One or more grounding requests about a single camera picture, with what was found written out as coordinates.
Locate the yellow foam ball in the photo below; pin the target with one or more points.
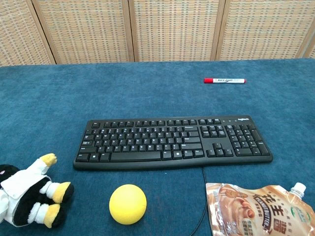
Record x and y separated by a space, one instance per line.
128 204

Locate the penguin plush toy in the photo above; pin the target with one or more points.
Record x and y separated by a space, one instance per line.
29 191

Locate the black computer keyboard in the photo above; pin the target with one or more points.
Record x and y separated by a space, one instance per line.
157 145

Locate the blue table cloth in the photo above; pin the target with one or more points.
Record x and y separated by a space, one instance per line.
147 98

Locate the peanut butter spout pouch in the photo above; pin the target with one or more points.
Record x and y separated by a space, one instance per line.
256 211

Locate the red whiteboard marker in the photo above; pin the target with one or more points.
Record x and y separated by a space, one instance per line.
225 80

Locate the woven folding screen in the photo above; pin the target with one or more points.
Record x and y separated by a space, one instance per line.
157 29

